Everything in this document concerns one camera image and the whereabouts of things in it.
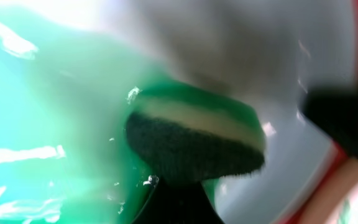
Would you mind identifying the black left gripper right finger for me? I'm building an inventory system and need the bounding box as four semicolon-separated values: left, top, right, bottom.
302;89;358;159

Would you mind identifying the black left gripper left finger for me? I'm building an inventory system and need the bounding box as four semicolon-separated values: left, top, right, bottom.
132;179;223;224

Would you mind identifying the green yellow scrub sponge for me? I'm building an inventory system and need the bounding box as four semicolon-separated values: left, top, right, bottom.
124;82;266;187

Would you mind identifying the white plate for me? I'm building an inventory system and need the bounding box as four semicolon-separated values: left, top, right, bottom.
0;0;358;223

